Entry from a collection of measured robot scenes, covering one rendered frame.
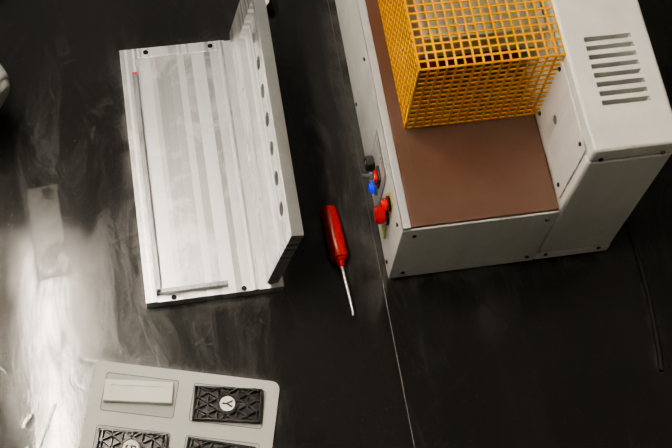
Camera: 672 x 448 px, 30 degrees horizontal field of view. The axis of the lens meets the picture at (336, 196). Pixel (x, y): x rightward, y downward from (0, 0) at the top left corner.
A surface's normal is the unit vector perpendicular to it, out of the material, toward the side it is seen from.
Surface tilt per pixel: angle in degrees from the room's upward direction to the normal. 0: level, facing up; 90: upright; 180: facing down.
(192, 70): 0
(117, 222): 0
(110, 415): 0
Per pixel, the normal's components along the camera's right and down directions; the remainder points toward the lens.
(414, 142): 0.07, -0.42
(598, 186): 0.16, 0.90
